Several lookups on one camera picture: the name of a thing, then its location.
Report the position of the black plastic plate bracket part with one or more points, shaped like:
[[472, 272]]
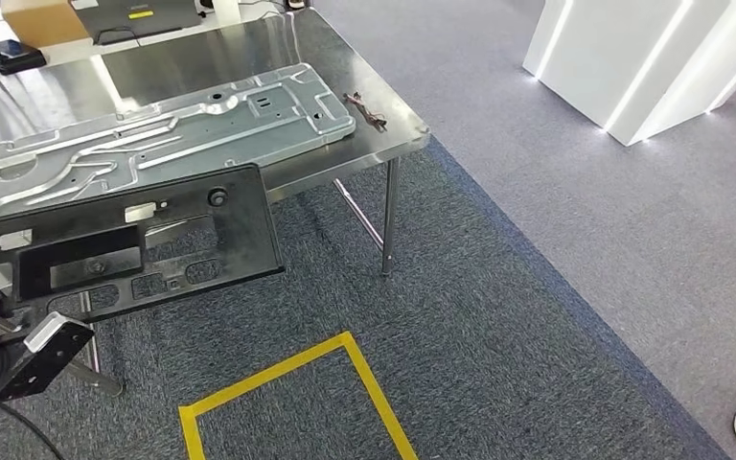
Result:
[[247, 241]]

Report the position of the stainless steel workbench table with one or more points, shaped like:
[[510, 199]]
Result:
[[152, 70]]

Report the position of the black electronic device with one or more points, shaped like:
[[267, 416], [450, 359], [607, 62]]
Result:
[[9, 57]]

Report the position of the white desk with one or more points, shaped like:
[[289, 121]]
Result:
[[63, 54]]

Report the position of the stamped grey metal panel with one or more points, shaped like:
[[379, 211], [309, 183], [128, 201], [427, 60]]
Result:
[[215, 133]]

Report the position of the brown cardboard box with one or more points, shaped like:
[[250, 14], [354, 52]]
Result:
[[44, 22]]

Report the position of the grey case with yellow label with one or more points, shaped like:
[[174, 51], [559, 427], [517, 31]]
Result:
[[139, 22]]

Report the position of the white illuminated display plinth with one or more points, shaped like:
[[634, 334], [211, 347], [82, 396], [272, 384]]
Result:
[[596, 63]]

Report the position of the white stand post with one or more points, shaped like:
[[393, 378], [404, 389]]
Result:
[[225, 11]]

